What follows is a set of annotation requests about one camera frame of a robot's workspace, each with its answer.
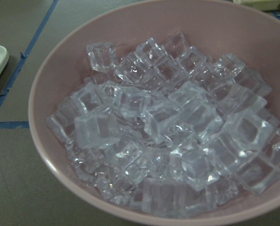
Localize clear fake ice cubes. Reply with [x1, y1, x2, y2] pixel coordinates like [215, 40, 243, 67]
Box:
[45, 32, 280, 218]

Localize pink bowl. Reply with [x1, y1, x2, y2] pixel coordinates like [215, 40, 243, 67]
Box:
[28, 0, 280, 226]

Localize wooden cutting board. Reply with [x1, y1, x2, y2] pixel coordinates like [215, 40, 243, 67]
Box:
[239, 0, 280, 11]

